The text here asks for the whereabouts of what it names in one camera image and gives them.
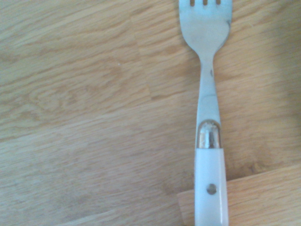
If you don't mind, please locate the white-handled steel fork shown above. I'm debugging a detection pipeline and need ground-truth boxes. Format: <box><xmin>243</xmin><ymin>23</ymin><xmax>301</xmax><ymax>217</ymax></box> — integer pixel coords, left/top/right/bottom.
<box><xmin>178</xmin><ymin>0</ymin><xmax>232</xmax><ymax>226</ymax></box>

